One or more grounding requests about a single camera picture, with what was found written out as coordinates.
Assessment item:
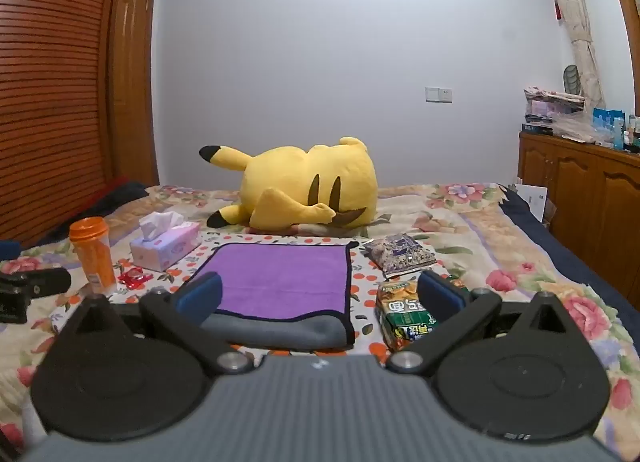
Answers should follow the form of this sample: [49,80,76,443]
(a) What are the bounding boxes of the dark blue mattress sheet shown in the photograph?
[499,186,640,329]

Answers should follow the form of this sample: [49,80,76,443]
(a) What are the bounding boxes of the wooden louvred wardrobe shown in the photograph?
[0,0,127,249]

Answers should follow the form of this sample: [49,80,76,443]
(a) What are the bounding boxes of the clear plastic bag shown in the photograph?
[550,110,617,145]

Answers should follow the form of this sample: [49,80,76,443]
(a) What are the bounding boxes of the white orange-dotted cloth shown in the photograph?
[50,232,397,369]

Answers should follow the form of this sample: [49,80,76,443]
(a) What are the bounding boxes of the white paper sheet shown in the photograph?
[514,182,550,225]

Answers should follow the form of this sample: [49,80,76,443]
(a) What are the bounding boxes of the purple towel with grey back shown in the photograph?
[187,242,357,349]

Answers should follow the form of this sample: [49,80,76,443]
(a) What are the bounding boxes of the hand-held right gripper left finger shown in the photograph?
[56,271,254,376]

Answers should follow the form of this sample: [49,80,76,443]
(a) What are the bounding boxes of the group of small bottles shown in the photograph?
[624,114,640,153]

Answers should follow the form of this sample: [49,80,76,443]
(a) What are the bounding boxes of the light blue box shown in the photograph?
[592,108,626,149]

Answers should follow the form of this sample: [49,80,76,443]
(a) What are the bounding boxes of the dark blue and red blanket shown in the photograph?
[30,177,151,247]

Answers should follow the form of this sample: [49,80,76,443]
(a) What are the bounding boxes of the floral bed blanket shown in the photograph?
[0,183,640,449]

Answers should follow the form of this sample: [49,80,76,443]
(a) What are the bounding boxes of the wooden cabinet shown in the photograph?
[517,132,640,289]

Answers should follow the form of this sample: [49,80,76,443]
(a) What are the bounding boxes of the yellow plush toy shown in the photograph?
[199,137,378,231]

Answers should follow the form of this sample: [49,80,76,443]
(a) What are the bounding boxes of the orange plastic bottle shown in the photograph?
[69,217,118,294]

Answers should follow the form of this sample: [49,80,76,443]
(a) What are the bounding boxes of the green snack packet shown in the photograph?
[375,278,472,353]

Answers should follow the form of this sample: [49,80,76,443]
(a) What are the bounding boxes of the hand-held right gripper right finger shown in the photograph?
[385,269,587,376]

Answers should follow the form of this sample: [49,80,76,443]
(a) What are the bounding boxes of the purple grey snack bag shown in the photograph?
[362,233,437,279]

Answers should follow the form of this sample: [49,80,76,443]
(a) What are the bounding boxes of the pile of boxes and papers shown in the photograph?
[522,86,586,137]

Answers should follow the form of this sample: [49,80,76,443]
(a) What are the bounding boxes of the pink tissue box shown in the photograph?
[130,211,202,273]

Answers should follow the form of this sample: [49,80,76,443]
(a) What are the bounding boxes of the small red packet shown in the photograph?
[117,266,154,289]

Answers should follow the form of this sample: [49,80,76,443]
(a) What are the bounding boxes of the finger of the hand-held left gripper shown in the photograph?
[0,267,72,299]
[0,294,29,325]

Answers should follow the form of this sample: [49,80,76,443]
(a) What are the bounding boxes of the wooden door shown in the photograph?
[107,0,161,187]

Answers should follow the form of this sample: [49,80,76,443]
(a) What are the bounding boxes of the cream lace curtain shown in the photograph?
[534,0,609,113]

